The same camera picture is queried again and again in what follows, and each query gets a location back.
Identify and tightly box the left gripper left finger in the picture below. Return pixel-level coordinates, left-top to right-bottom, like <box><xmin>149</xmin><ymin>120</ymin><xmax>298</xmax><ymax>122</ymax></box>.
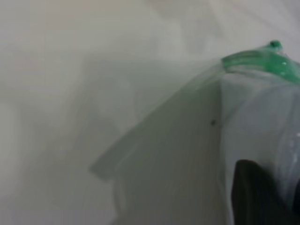
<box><xmin>228</xmin><ymin>159</ymin><xmax>296</xmax><ymax>225</ymax></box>

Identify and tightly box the green zipper slider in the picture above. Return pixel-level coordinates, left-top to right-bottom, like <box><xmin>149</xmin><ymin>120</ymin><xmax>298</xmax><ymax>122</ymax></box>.
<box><xmin>269</xmin><ymin>40</ymin><xmax>283</xmax><ymax>51</ymax></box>

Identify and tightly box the clear plastic zip bag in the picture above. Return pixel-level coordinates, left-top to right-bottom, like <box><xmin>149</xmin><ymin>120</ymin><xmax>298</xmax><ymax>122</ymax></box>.
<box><xmin>89</xmin><ymin>40</ymin><xmax>300</xmax><ymax>225</ymax></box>

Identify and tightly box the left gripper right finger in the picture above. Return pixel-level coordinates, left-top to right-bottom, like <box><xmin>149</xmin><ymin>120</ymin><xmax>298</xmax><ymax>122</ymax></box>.
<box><xmin>293</xmin><ymin>177</ymin><xmax>300</xmax><ymax>225</ymax></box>

